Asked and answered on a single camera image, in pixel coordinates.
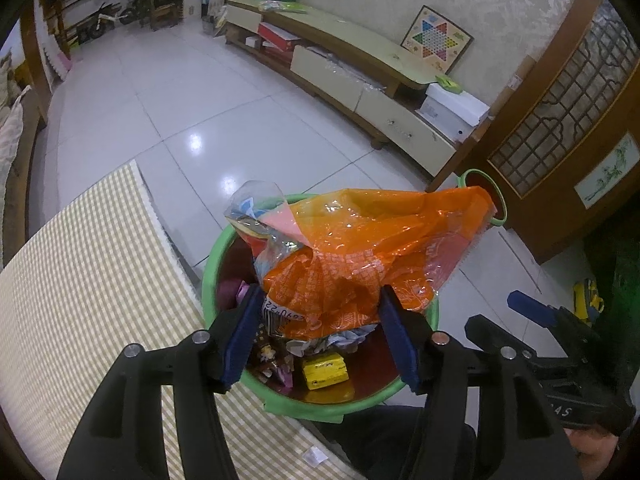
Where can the person's right hand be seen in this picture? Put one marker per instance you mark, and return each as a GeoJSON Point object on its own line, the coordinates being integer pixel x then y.
{"type": "Point", "coordinates": [595, 447]}

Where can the red flat box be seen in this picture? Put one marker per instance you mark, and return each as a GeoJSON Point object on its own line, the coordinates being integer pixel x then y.
{"type": "Point", "coordinates": [277, 37]}

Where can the yellow toy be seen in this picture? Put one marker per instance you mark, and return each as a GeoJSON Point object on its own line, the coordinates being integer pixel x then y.
{"type": "Point", "coordinates": [589, 302]}

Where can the orange plastic bag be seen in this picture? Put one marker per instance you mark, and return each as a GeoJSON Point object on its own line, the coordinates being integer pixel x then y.
{"type": "Point", "coordinates": [360, 260]}

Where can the white cardboard box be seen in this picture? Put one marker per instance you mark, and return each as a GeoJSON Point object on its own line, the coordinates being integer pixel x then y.
{"type": "Point", "coordinates": [450, 110]}

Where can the yellow snack packet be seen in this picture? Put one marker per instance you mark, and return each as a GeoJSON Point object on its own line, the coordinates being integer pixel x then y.
{"type": "Point", "coordinates": [325, 369]}

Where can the white sticker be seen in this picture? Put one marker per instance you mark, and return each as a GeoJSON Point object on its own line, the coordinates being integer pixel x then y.
{"type": "Point", "coordinates": [315, 455]}

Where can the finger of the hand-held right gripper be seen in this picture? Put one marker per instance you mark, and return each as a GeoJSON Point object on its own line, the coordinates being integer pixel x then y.
{"type": "Point", "coordinates": [492, 330]}
{"type": "Point", "coordinates": [532, 306]}

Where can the yellow checkered tablecloth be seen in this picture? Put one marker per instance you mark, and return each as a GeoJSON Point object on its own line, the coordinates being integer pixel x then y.
{"type": "Point", "coordinates": [90, 285]}

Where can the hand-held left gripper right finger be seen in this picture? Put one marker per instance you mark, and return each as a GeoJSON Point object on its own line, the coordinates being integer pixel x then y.
{"type": "Point", "coordinates": [400, 345]}

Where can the white balance bike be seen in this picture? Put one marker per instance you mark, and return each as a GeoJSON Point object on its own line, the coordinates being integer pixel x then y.
{"type": "Point", "coordinates": [102, 22]}

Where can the red basin with green rim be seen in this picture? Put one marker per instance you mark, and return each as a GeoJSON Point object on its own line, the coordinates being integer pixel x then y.
{"type": "Point", "coordinates": [235, 240]}

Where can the small green object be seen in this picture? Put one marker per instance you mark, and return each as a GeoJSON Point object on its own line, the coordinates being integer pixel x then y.
{"type": "Point", "coordinates": [448, 84]}

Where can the star checkers board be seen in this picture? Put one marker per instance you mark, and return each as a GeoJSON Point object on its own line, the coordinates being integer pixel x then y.
{"type": "Point", "coordinates": [437, 37]}

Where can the clear plastic packaging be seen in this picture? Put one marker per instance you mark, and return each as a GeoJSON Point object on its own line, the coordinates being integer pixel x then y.
{"type": "Point", "coordinates": [260, 215]}

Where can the wooden lattice door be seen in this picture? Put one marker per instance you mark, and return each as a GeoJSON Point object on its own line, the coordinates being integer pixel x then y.
{"type": "Point", "coordinates": [565, 125]}

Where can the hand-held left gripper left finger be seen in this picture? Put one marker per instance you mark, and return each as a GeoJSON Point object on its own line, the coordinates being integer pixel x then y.
{"type": "Point", "coordinates": [242, 345]}

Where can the wooden television cabinet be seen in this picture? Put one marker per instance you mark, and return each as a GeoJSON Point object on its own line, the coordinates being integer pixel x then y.
{"type": "Point", "coordinates": [350, 65]}

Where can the small wooden chair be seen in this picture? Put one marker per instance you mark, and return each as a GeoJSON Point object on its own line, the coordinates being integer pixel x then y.
{"type": "Point", "coordinates": [165, 16]}

